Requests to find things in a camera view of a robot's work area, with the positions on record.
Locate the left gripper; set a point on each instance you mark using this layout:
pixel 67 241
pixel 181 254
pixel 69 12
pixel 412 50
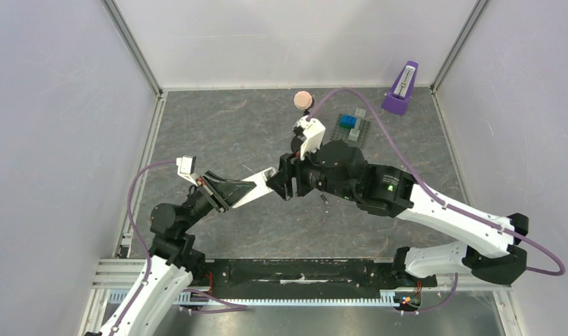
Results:
pixel 221 192

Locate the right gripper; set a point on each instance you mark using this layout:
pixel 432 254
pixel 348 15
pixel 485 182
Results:
pixel 292 179

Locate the white remote control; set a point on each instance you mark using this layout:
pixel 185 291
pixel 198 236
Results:
pixel 259 190

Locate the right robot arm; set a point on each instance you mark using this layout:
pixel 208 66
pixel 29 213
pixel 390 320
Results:
pixel 482 246

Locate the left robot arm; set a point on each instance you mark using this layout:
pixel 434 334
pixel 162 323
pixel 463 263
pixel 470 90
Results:
pixel 172 263

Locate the grey building block baseplate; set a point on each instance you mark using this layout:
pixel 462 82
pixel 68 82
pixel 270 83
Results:
pixel 342 134

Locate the microphone on black stand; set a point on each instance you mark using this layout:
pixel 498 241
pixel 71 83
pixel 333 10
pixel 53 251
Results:
pixel 304 101

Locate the blue building block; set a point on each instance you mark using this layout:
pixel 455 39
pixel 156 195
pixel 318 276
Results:
pixel 347 122

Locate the grey building block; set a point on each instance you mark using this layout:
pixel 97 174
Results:
pixel 355 133

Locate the purple metronome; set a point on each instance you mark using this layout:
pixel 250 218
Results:
pixel 397 99

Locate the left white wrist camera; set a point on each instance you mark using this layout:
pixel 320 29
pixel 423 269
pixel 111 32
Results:
pixel 187 167

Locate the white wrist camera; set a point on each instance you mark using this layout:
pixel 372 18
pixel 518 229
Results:
pixel 187 167
pixel 312 130

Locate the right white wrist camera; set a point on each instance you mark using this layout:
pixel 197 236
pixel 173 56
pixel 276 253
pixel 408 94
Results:
pixel 312 130

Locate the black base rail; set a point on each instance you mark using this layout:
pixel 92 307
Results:
pixel 304 279

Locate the white slotted cable duct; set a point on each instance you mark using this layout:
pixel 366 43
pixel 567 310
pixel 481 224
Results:
pixel 385 299

